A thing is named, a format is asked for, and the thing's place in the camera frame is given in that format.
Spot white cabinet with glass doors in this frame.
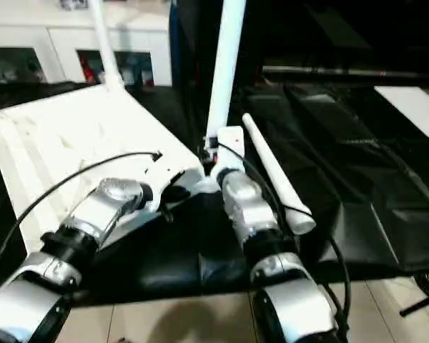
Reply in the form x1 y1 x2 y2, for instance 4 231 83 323
0 0 173 87

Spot black backdrop cloth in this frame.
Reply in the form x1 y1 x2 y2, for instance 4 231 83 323
169 0 429 87

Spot black long pole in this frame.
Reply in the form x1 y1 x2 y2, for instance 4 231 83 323
262 65 429 78

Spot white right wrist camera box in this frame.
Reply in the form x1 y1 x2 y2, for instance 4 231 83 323
209 125 246 179

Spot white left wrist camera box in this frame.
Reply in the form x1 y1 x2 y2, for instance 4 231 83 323
142 155 205 212

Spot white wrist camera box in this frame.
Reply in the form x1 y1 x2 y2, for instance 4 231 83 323
142 155 205 212
209 125 246 179

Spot white plastic table top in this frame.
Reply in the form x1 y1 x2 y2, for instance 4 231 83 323
0 84 221 253

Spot white flat board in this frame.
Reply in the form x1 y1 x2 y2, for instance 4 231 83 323
373 85 429 144

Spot black stand foot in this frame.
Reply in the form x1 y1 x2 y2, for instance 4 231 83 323
399 294 429 317

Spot black glossy mat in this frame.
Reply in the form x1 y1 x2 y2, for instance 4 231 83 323
0 80 429 298

